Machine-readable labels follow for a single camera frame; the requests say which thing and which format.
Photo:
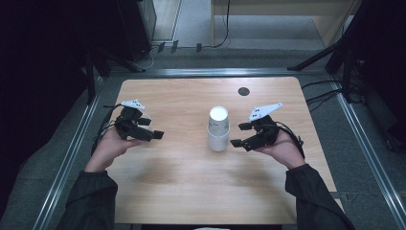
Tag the person's right hand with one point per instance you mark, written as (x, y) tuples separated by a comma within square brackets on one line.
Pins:
[(287, 150)]

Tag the grey tape piece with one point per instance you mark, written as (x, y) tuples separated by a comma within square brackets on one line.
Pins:
[(335, 195)]

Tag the stack of white paper cups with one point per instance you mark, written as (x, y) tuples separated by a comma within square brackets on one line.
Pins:
[(218, 134)]

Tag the black round table grommet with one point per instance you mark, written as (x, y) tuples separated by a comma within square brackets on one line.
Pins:
[(243, 91)]

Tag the light wooden furniture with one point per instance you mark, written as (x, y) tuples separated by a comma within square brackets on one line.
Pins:
[(287, 19)]

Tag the dark cabinet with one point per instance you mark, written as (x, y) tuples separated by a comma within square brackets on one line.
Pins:
[(135, 25)]

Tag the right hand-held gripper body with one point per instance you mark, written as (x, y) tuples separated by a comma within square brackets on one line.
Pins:
[(266, 132)]

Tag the metal floor rail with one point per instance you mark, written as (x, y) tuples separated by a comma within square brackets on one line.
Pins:
[(370, 153), (67, 159), (217, 72)]

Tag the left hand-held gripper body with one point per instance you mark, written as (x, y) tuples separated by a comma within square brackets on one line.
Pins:
[(129, 126)]

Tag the person's left hand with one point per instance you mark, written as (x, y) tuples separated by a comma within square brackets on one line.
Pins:
[(108, 148)]

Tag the black tripod stand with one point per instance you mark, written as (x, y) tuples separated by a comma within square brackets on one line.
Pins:
[(338, 54)]

